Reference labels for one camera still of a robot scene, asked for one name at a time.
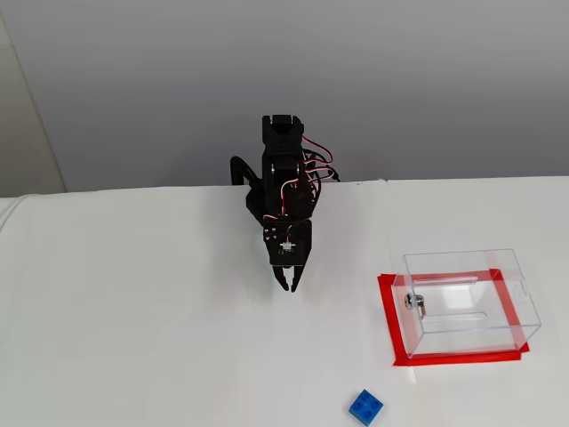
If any blue lego brick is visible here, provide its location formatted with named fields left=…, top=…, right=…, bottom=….
left=348, top=389, right=385, bottom=427

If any transparent plastic box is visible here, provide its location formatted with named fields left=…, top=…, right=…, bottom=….
left=390, top=247, right=544, bottom=360

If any red white wrist servo wire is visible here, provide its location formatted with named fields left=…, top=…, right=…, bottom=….
left=279, top=176, right=309, bottom=217

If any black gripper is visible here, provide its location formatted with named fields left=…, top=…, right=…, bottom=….
left=260, top=216, right=314, bottom=294

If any red white base servo wire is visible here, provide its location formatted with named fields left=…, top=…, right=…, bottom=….
left=301, top=136, right=342, bottom=183

